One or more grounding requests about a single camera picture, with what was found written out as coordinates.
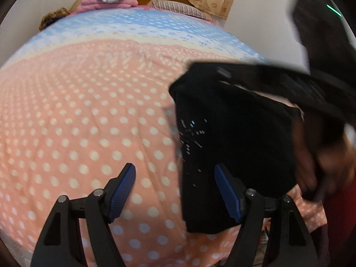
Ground striped pillow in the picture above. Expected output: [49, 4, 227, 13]
[152, 0, 212, 21]

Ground black pants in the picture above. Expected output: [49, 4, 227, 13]
[169, 61, 355, 235]

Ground pink blue dotted bedspread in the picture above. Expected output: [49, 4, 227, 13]
[0, 7, 329, 267]

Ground brown plush toy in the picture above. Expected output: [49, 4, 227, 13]
[39, 7, 69, 31]

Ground right hand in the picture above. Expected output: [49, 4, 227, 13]
[292, 120, 355, 202]

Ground pink folded blanket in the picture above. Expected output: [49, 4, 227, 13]
[71, 0, 153, 14]

